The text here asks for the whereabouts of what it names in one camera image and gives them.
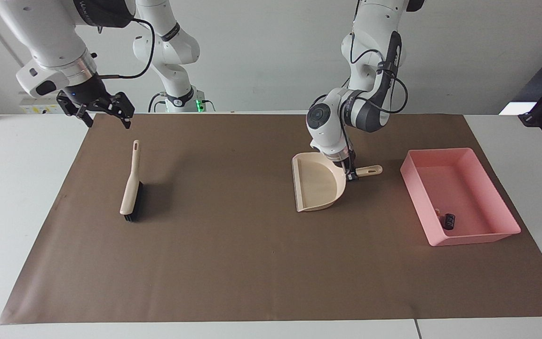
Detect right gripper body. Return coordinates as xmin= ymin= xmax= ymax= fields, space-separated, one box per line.
xmin=63 ymin=74 xmax=113 ymax=108

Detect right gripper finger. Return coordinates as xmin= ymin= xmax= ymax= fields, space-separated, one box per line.
xmin=93 ymin=92 xmax=136 ymax=130
xmin=56 ymin=92 xmax=94 ymax=129

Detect beige plastic dustpan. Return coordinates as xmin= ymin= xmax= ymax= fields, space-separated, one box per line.
xmin=292 ymin=152 xmax=383 ymax=212

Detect pink plastic bin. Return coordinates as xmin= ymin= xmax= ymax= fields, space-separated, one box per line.
xmin=400 ymin=147 xmax=521 ymax=247

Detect beige hand brush black bristles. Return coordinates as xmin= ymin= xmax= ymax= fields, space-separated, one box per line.
xmin=120 ymin=140 xmax=144 ymax=223

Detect black cable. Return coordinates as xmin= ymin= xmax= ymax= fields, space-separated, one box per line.
xmin=96 ymin=17 xmax=157 ymax=81
xmin=344 ymin=28 xmax=409 ymax=115

